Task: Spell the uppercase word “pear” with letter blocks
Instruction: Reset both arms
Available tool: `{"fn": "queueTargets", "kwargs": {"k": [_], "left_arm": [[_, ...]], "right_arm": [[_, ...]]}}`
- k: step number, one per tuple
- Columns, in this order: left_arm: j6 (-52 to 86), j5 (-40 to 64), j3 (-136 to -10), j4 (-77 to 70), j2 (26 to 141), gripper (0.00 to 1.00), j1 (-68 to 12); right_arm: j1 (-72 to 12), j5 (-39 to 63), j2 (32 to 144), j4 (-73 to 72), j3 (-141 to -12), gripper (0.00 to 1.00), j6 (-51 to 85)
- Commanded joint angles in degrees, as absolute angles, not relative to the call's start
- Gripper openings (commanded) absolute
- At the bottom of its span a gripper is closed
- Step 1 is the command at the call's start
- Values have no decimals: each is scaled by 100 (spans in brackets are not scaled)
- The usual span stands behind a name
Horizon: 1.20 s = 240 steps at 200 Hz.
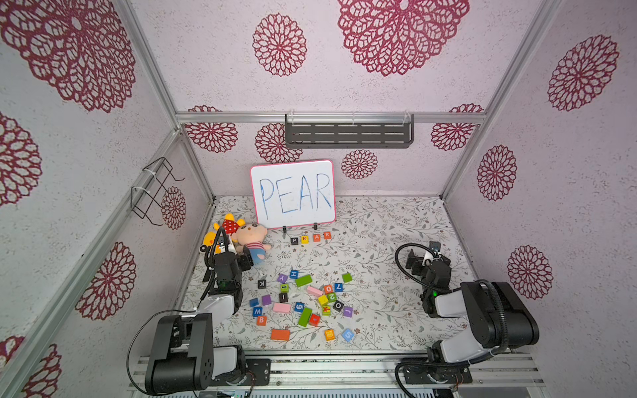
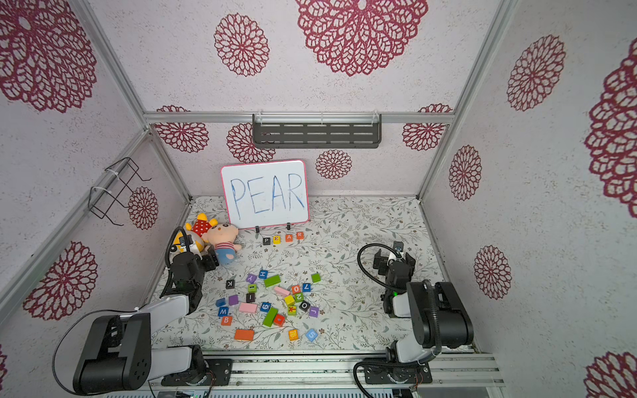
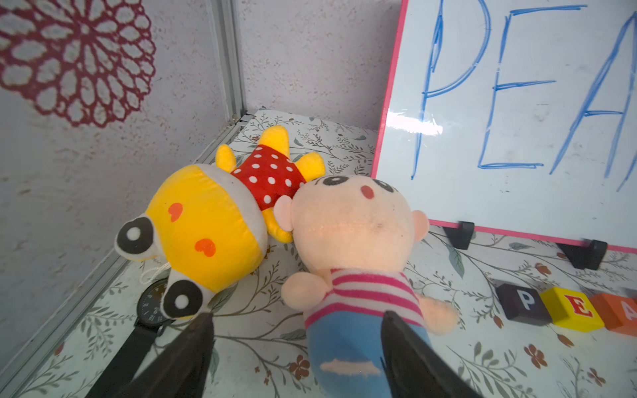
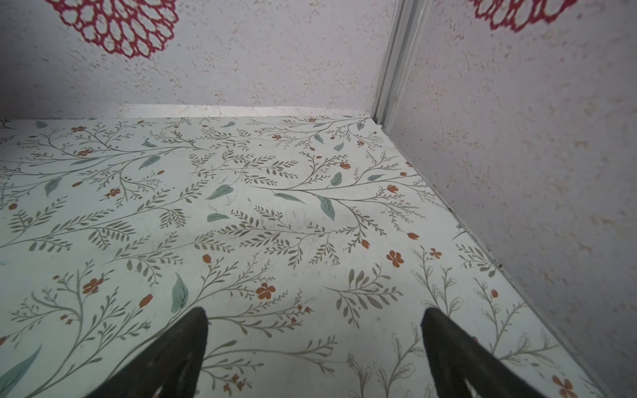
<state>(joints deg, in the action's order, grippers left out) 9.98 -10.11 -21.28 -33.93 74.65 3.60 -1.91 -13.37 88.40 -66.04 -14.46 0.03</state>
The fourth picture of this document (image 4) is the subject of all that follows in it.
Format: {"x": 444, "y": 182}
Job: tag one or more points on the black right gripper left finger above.
{"x": 169, "y": 367}

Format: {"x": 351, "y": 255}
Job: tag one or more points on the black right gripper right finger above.
{"x": 460, "y": 365}

